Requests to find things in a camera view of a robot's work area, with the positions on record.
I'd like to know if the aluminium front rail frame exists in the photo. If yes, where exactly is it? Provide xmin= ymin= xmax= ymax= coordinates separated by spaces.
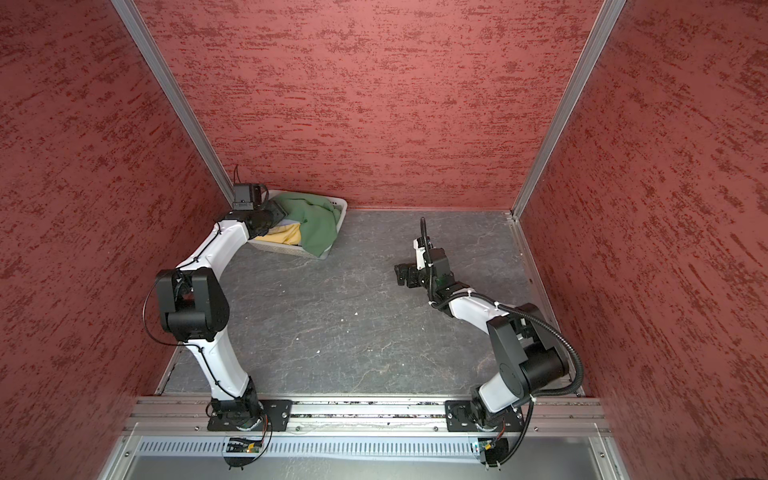
xmin=100 ymin=395 xmax=629 ymax=479

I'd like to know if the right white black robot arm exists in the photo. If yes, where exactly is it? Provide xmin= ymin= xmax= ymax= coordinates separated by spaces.
xmin=394 ymin=240 xmax=570 ymax=428

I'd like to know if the right small circuit board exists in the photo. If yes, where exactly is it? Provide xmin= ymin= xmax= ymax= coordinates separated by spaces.
xmin=476 ymin=438 xmax=509 ymax=467

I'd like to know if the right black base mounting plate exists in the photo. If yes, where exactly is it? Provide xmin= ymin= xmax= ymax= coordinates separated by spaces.
xmin=444 ymin=400 xmax=524 ymax=433

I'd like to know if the left small circuit board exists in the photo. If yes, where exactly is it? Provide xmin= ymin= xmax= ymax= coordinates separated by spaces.
xmin=225 ymin=437 xmax=264 ymax=455

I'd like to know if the left aluminium corner post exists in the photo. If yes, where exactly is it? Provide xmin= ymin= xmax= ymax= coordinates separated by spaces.
xmin=111 ymin=0 xmax=234 ymax=203

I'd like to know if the white plastic laundry basket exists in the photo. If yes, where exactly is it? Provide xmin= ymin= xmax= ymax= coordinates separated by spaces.
xmin=249 ymin=190 xmax=348 ymax=260

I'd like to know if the small circuit board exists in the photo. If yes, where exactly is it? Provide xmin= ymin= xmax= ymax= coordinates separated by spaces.
xmin=476 ymin=438 xmax=509 ymax=467
xmin=225 ymin=437 xmax=264 ymax=455

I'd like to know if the green skirt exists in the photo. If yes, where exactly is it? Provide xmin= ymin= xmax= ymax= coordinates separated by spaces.
xmin=275 ymin=192 xmax=342 ymax=257

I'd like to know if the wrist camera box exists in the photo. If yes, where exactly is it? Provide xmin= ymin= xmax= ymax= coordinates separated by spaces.
xmin=413 ymin=236 xmax=432 ymax=271
xmin=232 ymin=183 xmax=263 ymax=211

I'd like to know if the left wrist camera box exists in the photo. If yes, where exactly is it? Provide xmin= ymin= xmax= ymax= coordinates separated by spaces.
xmin=232 ymin=183 xmax=263 ymax=211

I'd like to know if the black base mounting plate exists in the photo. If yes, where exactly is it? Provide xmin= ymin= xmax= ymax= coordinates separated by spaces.
xmin=444 ymin=400 xmax=524 ymax=433
xmin=207 ymin=399 xmax=293 ymax=434

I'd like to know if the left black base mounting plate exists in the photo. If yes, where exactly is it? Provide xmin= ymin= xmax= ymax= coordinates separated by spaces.
xmin=207 ymin=399 xmax=293 ymax=434

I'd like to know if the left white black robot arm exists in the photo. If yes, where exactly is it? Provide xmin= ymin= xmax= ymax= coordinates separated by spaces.
xmin=152 ymin=200 xmax=286 ymax=430

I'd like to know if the yellow skirt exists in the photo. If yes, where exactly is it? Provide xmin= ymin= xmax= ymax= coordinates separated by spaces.
xmin=255 ymin=223 xmax=301 ymax=246

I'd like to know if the aluminium corner post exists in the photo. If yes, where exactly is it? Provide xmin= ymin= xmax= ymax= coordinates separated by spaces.
xmin=111 ymin=0 xmax=234 ymax=203
xmin=511 ymin=0 xmax=626 ymax=222

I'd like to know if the right aluminium corner post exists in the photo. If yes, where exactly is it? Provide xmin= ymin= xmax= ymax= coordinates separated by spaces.
xmin=511 ymin=0 xmax=626 ymax=222

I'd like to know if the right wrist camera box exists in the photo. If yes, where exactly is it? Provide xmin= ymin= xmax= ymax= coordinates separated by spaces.
xmin=413 ymin=236 xmax=432 ymax=271

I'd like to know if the black corrugated cable conduit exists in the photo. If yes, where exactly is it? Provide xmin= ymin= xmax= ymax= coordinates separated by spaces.
xmin=419 ymin=217 xmax=585 ymax=397

